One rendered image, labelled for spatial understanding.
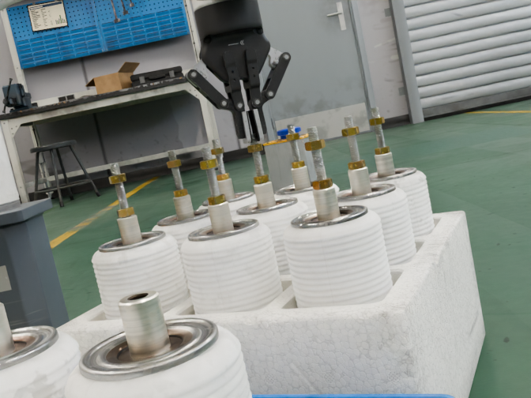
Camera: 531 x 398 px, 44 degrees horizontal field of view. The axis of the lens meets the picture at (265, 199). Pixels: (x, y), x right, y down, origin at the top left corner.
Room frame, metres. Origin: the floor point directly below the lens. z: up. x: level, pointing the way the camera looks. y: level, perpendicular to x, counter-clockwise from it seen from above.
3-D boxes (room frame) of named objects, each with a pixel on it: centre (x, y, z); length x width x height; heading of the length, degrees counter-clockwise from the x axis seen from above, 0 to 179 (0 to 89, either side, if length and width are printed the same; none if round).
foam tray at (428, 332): (0.78, 0.00, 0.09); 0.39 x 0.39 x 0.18; 64
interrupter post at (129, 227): (0.73, 0.16, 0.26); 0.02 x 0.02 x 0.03
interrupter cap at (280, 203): (0.78, 0.00, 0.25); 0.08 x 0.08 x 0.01
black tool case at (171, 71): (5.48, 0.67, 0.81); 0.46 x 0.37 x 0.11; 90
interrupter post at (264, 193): (0.78, 0.00, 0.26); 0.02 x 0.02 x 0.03
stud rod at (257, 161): (0.78, 0.00, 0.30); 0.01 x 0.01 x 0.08
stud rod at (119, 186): (0.73, 0.16, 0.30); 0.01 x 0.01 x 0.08
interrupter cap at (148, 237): (0.73, 0.16, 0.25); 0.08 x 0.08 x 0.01
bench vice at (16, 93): (5.16, 1.72, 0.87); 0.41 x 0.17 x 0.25; 0
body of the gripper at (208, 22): (0.78, 0.00, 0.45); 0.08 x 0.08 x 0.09
